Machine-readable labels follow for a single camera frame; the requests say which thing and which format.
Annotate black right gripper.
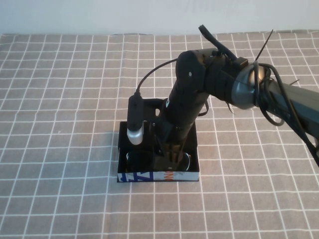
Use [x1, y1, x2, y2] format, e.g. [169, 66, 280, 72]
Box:
[151, 106, 204, 170]

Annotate dark sunglasses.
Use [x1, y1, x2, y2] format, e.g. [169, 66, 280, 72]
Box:
[125, 150, 193, 174]

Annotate black open glasses case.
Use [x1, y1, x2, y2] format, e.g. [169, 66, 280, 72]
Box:
[116, 98, 201, 184]

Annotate grey white-checked tablecloth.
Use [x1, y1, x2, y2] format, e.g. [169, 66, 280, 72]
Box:
[0, 29, 319, 239]

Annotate black zip tie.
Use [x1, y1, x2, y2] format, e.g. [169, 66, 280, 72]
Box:
[254, 29, 274, 64]

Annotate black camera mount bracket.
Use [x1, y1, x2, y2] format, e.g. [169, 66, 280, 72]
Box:
[142, 98, 167, 125]

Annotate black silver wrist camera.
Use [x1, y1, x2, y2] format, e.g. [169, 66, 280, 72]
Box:
[126, 92, 145, 146]

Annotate black camera cable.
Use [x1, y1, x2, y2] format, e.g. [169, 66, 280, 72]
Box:
[133, 58, 180, 98]

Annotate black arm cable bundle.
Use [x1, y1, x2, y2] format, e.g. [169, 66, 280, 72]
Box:
[253, 62, 319, 167]

